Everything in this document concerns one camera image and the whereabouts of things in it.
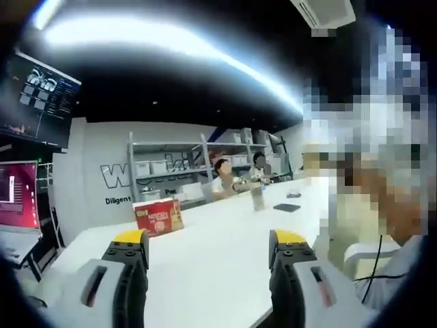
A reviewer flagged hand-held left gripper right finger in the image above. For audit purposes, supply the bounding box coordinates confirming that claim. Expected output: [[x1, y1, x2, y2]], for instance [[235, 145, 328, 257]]
[[268, 229, 376, 328]]

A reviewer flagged red coffee box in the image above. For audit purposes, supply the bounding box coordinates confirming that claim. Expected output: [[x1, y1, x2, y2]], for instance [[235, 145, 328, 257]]
[[132, 197, 185, 238]]

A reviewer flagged long ceiling light strip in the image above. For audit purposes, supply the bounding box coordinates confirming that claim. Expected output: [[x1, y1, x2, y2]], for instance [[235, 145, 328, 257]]
[[32, 0, 305, 119]]

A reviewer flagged white chest device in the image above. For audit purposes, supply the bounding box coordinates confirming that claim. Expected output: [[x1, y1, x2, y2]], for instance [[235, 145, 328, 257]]
[[343, 238, 402, 277]]

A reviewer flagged grey metal shelf rack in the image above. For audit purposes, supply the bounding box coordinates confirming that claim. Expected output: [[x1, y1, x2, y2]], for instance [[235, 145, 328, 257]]
[[128, 131, 270, 206]]

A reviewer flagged large dark wall monitor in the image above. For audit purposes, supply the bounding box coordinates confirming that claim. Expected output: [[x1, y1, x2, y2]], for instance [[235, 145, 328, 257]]
[[0, 51, 82, 150]]

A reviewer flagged pink screen monitor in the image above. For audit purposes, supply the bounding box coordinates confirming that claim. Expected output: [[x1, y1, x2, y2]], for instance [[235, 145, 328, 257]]
[[0, 161, 44, 233]]

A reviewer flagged black smartphone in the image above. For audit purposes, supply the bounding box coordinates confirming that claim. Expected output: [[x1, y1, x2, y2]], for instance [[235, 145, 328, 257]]
[[272, 203, 301, 213]]

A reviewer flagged person's grey shirt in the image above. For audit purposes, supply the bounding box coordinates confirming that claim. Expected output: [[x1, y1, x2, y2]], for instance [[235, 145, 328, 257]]
[[354, 235, 437, 328]]

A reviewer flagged clear glass cup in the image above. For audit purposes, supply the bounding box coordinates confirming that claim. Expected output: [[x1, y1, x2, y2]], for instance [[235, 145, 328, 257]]
[[251, 187, 266, 212]]

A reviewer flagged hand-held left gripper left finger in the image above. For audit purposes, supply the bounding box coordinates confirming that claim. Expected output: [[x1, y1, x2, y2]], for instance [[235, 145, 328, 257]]
[[68, 230, 150, 328]]

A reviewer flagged group of white storage bins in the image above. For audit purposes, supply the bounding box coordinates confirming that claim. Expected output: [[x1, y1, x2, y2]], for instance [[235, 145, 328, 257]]
[[135, 128, 255, 202]]

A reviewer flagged white ceiling air conditioner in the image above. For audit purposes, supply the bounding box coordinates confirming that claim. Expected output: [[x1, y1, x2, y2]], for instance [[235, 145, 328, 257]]
[[290, 0, 356, 28]]

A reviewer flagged thin black cable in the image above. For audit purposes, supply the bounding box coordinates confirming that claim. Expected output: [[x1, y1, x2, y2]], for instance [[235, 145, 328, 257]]
[[353, 234, 410, 305]]

